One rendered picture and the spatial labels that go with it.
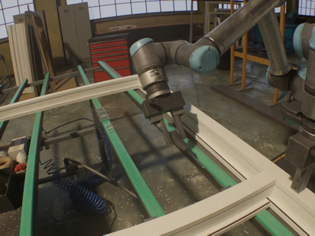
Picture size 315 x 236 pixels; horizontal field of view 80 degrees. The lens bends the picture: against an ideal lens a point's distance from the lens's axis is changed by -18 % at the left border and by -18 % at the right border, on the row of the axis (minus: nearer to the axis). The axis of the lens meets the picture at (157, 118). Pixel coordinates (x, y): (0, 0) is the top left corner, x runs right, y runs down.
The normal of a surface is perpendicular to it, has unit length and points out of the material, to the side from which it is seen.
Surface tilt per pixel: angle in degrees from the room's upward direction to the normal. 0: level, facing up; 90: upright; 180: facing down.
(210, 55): 92
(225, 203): 0
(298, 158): 90
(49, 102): 90
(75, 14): 90
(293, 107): 0
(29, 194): 0
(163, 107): 53
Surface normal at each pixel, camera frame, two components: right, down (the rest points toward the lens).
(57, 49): 0.40, 0.39
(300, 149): -0.92, 0.23
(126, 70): 0.04, 0.45
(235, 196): -0.07, -0.89
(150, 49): 0.37, -0.24
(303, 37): -0.95, -0.08
